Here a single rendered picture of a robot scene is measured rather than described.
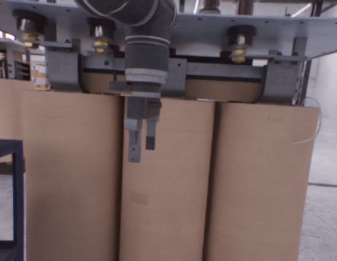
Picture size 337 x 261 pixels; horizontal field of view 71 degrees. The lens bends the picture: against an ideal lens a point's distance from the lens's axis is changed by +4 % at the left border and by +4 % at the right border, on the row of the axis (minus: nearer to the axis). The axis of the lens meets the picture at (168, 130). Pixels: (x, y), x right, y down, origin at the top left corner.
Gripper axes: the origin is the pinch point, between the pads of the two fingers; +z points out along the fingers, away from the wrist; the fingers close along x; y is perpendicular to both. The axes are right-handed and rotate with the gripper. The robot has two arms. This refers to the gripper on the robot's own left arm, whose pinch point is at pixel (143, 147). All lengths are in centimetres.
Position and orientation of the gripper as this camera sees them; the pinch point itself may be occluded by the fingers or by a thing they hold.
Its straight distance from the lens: 60.3
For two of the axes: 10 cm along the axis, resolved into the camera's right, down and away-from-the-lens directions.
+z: -0.6, 9.9, 1.5
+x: 2.1, -1.4, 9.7
